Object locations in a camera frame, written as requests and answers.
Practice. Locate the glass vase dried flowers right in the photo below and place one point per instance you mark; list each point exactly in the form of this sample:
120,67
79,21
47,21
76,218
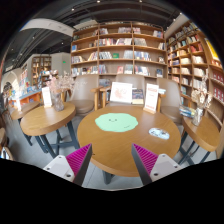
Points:
202,97

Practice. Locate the far left bookshelf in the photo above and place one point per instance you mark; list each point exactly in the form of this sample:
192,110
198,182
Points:
36,69

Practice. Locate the round wooden centre table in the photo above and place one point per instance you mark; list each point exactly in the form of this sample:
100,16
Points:
112,150

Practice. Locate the beige armchair right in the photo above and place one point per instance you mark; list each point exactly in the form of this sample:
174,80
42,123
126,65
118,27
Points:
172,100

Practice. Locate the beige armchair left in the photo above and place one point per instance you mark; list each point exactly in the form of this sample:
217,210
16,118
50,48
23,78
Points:
85,95

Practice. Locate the right wooden bookshelf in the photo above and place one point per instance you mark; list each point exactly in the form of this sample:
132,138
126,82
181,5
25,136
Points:
191,56

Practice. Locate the glass vase dried flowers left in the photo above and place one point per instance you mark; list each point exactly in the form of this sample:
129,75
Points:
57,85

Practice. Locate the patterned computer mouse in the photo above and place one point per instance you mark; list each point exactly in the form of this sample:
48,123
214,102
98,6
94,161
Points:
160,133

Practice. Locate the orange display table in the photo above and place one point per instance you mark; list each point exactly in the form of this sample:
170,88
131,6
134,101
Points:
27,98

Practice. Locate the green smiley mouse pad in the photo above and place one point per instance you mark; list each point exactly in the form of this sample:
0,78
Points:
116,122

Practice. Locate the stack of books right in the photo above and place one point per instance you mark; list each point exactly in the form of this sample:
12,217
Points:
187,111

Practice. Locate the small wooden far-left table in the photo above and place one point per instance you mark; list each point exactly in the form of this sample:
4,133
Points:
19,114

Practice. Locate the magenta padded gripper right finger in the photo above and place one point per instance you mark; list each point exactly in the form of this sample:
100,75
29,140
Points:
152,167

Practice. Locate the round wooden left table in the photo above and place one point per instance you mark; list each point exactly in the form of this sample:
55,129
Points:
41,121

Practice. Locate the glass vase dried flowers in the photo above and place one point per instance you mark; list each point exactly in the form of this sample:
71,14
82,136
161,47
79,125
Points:
202,97
57,85

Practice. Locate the white picture book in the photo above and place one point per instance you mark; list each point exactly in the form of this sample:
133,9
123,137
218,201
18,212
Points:
121,92

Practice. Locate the white red sign stand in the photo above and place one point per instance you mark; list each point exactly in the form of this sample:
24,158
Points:
151,98

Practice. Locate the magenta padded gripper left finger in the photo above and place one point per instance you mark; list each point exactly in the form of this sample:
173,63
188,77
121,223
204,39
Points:
72,167

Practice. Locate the dark cover book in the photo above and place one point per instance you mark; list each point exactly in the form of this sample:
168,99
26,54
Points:
137,96

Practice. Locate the round wooden table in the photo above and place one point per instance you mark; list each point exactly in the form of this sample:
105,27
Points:
112,150
41,121
206,135

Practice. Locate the round wooden right table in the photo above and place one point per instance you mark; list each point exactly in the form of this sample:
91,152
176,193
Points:
206,135

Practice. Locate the white sign on left table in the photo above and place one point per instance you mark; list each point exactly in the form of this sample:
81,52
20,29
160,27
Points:
46,97

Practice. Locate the large wooden bookshelf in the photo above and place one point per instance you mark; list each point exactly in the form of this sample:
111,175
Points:
119,47

